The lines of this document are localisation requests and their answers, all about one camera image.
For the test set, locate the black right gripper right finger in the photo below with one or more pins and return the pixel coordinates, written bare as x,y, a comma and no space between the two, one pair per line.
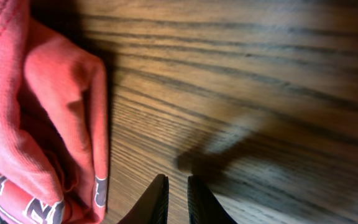
203,206

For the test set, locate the red t-shirt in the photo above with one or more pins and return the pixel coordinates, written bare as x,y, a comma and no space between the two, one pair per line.
53,124

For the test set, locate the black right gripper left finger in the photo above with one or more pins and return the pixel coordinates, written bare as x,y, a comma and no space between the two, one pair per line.
152,206

